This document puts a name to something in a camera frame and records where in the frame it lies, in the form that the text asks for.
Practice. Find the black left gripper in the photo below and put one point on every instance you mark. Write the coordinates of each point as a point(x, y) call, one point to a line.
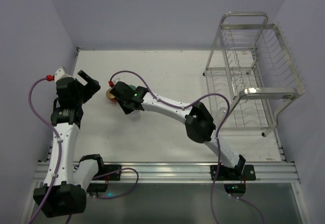
point(85, 88)

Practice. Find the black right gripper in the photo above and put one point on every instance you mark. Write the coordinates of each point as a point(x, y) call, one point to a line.
point(121, 97)

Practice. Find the mint green ceramic mug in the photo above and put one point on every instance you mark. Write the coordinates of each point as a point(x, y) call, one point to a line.
point(132, 87)

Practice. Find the orange ceramic mug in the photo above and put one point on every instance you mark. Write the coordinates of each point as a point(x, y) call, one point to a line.
point(110, 97)

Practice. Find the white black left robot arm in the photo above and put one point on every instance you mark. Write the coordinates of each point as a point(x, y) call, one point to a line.
point(64, 189)

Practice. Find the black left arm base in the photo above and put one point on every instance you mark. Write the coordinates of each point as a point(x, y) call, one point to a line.
point(95, 180)

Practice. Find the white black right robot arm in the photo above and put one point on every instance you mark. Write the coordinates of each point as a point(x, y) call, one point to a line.
point(198, 121)

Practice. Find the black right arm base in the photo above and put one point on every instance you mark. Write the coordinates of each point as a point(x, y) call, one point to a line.
point(235, 183)

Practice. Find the silver metal dish rack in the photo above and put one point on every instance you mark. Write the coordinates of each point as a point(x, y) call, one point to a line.
point(251, 64)

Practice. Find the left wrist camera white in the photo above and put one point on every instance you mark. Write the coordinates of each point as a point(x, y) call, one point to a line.
point(59, 74)

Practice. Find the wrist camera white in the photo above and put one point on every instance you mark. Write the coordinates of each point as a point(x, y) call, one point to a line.
point(59, 74)
point(111, 83)

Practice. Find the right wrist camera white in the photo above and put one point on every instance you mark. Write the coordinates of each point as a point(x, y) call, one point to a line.
point(111, 83)

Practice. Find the aluminium mounting rail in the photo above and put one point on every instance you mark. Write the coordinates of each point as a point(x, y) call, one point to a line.
point(200, 172)

